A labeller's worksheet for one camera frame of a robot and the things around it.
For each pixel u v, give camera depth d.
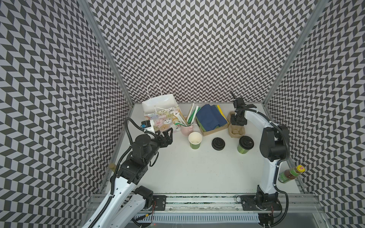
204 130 0.97
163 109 0.80
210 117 0.99
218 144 0.94
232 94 0.87
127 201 0.47
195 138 0.91
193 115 0.92
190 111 0.94
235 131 0.97
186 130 0.96
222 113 1.08
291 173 0.72
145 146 0.49
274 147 0.54
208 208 0.72
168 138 0.62
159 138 0.60
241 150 0.85
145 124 0.59
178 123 0.92
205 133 0.96
